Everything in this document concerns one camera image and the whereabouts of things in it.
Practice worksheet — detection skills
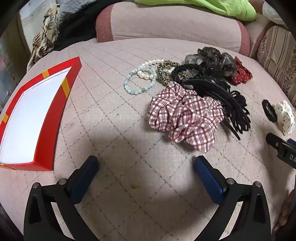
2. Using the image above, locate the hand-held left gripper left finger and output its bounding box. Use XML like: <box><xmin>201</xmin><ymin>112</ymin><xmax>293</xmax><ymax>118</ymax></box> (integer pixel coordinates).
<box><xmin>23</xmin><ymin>156</ymin><xmax>100</xmax><ymax>241</ymax></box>

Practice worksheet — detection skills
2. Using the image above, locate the pale green bead bracelet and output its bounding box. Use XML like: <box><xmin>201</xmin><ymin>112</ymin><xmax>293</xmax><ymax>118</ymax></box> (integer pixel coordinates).
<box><xmin>124</xmin><ymin>65</ymin><xmax>158</xmax><ymax>95</ymax></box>

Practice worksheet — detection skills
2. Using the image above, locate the white dotted scrunchie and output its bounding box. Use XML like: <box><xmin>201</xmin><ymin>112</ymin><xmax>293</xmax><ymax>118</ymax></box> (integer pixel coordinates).
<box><xmin>274</xmin><ymin>100</ymin><xmax>296</xmax><ymax>136</ymax></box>

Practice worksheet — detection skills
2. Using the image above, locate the white pearl bracelet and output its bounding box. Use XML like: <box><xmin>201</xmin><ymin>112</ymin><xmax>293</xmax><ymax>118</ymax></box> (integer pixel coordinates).
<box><xmin>137</xmin><ymin>59</ymin><xmax>166</xmax><ymax>80</ymax></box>

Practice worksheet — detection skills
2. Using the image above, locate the black lace hair clip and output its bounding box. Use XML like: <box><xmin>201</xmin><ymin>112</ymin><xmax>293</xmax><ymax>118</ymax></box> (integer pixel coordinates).
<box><xmin>209</xmin><ymin>77</ymin><xmax>251</xmax><ymax>135</ymax></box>

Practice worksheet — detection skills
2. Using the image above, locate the thin black scrunchie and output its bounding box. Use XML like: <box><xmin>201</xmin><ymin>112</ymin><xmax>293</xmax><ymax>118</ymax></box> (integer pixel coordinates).
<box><xmin>171</xmin><ymin>64</ymin><xmax>206</xmax><ymax>84</ymax></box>

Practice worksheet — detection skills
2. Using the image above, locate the leopard print scrunchie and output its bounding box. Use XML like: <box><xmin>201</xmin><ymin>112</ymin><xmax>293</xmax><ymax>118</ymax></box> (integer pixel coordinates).
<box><xmin>157</xmin><ymin>60</ymin><xmax>181</xmax><ymax>85</ymax></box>

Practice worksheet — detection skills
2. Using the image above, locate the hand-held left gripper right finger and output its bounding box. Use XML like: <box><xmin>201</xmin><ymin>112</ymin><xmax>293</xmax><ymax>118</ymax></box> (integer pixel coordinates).
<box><xmin>194</xmin><ymin>155</ymin><xmax>271</xmax><ymax>241</ymax></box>

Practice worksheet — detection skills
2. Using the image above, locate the red white plaid scrunchie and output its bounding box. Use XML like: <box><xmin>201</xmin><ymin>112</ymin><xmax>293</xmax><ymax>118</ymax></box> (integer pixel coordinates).
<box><xmin>147</xmin><ymin>82</ymin><xmax>225</xmax><ymax>153</ymax></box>

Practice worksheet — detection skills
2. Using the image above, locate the person's right hand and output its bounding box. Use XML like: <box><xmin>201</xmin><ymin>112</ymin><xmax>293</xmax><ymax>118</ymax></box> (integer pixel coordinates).
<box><xmin>272</xmin><ymin>189</ymin><xmax>296</xmax><ymax>234</ymax></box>

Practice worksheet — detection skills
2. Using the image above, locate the pink quilted bedspread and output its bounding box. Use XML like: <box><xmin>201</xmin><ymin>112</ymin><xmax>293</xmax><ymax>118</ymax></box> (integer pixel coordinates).
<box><xmin>0</xmin><ymin>38</ymin><xmax>296</xmax><ymax>241</ymax></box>

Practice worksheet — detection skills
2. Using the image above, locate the pink bolster pillow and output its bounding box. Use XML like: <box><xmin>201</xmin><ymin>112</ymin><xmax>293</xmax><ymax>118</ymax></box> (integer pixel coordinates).
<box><xmin>95</xmin><ymin>3</ymin><xmax>251</xmax><ymax>57</ymax></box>

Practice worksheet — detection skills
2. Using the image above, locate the black banana hair clip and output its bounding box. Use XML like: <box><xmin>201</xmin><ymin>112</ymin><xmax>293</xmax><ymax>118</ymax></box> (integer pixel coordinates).
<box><xmin>183</xmin><ymin>78</ymin><xmax>251</xmax><ymax>141</ymax></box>

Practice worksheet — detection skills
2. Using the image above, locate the lime green blanket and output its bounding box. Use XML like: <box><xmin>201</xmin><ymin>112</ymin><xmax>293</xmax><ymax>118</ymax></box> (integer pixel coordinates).
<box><xmin>133</xmin><ymin>0</ymin><xmax>257</xmax><ymax>22</ymax></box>

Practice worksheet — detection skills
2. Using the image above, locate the striped floral cushion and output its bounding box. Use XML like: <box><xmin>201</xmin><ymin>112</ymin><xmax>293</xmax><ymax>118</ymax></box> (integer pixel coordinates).
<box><xmin>257</xmin><ymin>24</ymin><xmax>296</xmax><ymax>107</ymax></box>

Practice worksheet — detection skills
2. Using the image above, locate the small black hair tie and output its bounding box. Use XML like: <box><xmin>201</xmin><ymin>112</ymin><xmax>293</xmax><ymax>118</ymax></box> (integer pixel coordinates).
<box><xmin>262</xmin><ymin>99</ymin><xmax>278</xmax><ymax>123</ymax></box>

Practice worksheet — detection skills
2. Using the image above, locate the grey sheer dotted scrunchie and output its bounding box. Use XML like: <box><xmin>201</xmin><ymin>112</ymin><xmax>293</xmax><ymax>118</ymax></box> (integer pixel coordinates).
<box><xmin>184</xmin><ymin>46</ymin><xmax>237</xmax><ymax>78</ymax></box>

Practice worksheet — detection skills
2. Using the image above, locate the white cloth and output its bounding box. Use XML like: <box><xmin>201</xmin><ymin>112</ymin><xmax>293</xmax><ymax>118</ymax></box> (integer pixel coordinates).
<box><xmin>261</xmin><ymin>0</ymin><xmax>287</xmax><ymax>25</ymax></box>

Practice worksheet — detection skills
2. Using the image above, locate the red cardboard box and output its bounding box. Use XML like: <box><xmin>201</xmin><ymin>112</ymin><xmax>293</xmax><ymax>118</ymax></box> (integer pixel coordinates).
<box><xmin>0</xmin><ymin>56</ymin><xmax>82</xmax><ymax>171</ymax></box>

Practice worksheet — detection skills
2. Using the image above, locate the red polka dot hair bow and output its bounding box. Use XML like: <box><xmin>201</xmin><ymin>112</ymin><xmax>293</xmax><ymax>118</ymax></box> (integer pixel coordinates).
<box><xmin>229</xmin><ymin>56</ymin><xmax>253</xmax><ymax>85</ymax></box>

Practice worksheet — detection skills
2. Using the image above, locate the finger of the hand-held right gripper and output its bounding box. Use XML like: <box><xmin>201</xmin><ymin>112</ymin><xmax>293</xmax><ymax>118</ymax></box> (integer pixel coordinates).
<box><xmin>266</xmin><ymin>133</ymin><xmax>296</xmax><ymax>168</ymax></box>

